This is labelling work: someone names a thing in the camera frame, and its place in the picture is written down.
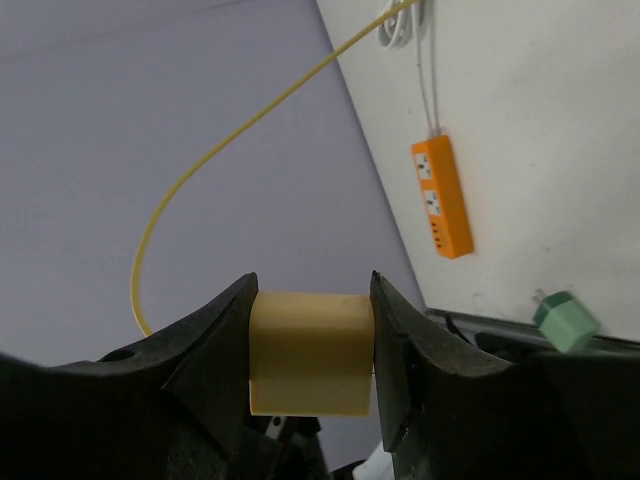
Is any green charger plug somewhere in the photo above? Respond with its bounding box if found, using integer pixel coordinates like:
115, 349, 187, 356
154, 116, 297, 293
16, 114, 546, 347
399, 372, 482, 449
533, 289, 600, 353

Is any aluminium table rail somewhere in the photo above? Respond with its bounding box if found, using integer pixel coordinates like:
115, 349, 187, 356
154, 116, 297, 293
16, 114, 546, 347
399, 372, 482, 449
424, 308, 639, 355

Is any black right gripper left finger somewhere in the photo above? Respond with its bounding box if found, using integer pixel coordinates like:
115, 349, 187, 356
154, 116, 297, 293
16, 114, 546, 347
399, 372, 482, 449
1, 273, 258, 479

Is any white power strip cord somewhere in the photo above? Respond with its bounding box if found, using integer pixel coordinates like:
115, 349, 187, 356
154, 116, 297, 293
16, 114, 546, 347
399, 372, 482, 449
377, 0, 447, 137

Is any yellow charger plug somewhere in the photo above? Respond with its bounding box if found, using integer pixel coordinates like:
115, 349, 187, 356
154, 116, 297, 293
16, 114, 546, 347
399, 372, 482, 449
249, 291, 375, 417

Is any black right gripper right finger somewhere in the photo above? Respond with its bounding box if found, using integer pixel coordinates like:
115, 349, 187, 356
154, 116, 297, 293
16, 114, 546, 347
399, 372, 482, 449
370, 274, 639, 479

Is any orange power strip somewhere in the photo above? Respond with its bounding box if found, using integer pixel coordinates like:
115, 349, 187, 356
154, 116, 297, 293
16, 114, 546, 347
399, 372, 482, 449
411, 135, 474, 259

